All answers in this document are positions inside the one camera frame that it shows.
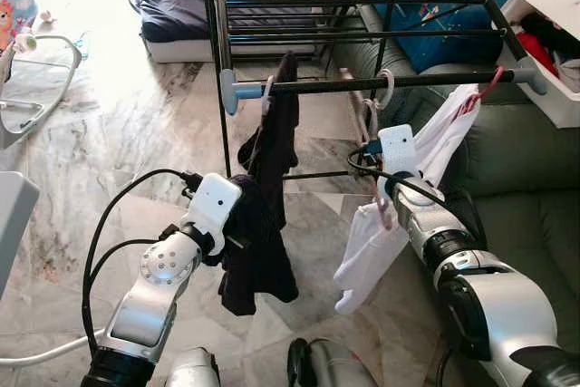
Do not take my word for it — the dark purple garment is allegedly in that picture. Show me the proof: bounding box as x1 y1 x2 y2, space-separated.
216 172 302 317

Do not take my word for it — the pale pink plastic hanger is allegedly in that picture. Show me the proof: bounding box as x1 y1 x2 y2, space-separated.
365 67 398 231
259 73 277 118

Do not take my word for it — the red plastic hanger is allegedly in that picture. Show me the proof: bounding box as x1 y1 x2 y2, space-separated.
456 63 506 118

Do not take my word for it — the white garment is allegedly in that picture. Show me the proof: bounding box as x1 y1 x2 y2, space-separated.
332 82 483 317

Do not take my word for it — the black metal drying rack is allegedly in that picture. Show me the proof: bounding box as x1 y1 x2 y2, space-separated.
198 0 551 181

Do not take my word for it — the blue hard case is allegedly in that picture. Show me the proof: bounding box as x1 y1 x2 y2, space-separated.
365 0 510 73

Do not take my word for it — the grey robot left leg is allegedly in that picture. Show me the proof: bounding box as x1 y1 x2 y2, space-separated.
166 345 220 387

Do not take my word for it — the grey robot leg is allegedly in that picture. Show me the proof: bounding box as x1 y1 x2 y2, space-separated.
166 345 220 387
286 336 383 387

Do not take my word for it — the grey robot right leg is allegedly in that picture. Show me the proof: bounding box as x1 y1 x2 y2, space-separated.
286 336 383 387

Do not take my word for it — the dark green sofa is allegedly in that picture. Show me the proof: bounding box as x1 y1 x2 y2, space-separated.
333 6 580 387

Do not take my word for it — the red cloth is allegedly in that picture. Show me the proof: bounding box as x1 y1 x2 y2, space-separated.
515 30 560 78

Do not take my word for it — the grey cloth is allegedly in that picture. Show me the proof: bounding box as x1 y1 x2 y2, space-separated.
551 54 580 95

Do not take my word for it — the black cloth in box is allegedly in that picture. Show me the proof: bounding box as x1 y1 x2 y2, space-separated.
519 10 580 63

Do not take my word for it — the dark blue mattress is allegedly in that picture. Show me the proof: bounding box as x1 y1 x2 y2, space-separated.
134 0 345 65

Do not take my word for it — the white baby bouncer seat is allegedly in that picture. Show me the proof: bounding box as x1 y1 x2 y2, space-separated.
0 28 84 150

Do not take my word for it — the cartoon print toy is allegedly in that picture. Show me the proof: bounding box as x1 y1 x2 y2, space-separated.
0 0 40 54

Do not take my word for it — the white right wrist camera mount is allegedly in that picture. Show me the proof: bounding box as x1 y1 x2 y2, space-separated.
378 123 421 181

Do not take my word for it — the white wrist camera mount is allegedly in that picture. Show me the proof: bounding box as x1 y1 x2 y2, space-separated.
184 171 245 236
378 123 421 181

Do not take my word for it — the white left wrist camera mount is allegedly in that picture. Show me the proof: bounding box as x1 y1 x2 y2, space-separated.
184 171 245 236

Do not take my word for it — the white floor cable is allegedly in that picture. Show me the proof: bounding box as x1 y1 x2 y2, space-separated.
0 337 99 368

